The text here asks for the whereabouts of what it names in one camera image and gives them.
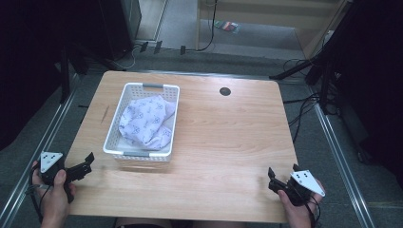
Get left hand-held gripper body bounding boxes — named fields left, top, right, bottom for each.
left=38, top=151, right=75, bottom=204

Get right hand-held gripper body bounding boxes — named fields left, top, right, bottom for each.
left=284, top=170, right=327, bottom=207

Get white plastic basket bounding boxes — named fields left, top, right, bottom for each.
left=102, top=82, right=181, bottom=163

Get white printed cloth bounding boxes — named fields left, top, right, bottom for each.
left=118, top=94, right=177, bottom=151

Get person's right hand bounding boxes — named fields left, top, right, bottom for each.
left=277, top=179, right=327, bottom=228

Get person's left hand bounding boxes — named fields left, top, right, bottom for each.
left=30, top=161, right=77, bottom=223

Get black metal stand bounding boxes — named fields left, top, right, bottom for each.
left=58, top=46, right=72, bottom=105

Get dark curtain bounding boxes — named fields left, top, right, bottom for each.
left=0, top=0, right=103, bottom=152
left=329, top=0, right=403, bottom=190

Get black tripod stand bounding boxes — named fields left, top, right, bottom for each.
left=268, top=0, right=362, bottom=116

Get black cabinet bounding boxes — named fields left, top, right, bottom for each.
left=96, top=0, right=143, bottom=62

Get light wooden shelf unit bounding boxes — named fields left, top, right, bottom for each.
left=195, top=0, right=354, bottom=61

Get colourful packet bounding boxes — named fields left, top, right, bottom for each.
left=213, top=20, right=241, bottom=34

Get metal floor rail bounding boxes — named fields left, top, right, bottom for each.
left=0, top=74, right=80, bottom=228
left=306, top=85, right=378, bottom=228

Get right hand-held gripper cable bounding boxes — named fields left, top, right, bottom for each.
left=303, top=195, right=322, bottom=228

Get hand-held gripper cable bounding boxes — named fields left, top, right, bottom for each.
left=303, top=195, right=322, bottom=228
left=25, top=164, right=51, bottom=224

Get left hand-held gripper cable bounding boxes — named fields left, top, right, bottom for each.
left=25, top=164, right=51, bottom=224

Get black floor cables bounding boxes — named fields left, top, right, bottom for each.
left=281, top=58, right=340, bottom=144

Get white cable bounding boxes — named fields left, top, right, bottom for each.
left=109, top=46, right=143, bottom=71

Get black hanging cable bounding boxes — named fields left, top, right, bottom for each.
left=195, top=0, right=220, bottom=52

